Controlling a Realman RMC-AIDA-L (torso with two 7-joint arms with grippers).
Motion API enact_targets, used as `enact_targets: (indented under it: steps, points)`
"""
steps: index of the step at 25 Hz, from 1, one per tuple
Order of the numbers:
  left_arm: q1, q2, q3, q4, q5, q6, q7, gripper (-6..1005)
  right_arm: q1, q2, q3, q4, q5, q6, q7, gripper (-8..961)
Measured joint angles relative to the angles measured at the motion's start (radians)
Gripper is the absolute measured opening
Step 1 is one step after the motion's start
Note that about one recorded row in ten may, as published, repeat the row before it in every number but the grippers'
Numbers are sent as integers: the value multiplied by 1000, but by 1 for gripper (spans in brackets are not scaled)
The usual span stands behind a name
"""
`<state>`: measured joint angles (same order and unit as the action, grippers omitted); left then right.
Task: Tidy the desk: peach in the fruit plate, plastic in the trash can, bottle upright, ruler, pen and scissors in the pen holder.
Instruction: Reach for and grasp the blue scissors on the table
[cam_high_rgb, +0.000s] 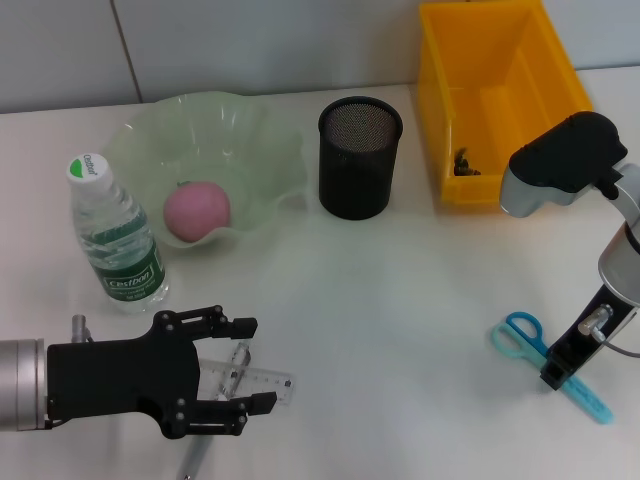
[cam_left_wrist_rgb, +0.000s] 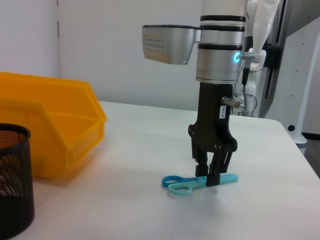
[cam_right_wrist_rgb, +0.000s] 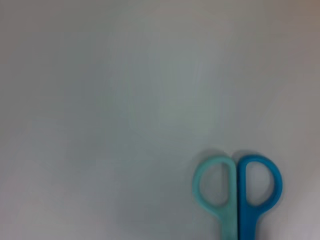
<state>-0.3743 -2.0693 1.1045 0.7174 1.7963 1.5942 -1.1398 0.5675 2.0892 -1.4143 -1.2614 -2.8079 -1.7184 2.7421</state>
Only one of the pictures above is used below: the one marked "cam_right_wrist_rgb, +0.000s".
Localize blue scissors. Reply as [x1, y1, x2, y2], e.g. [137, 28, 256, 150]
[191, 154, 284, 240]

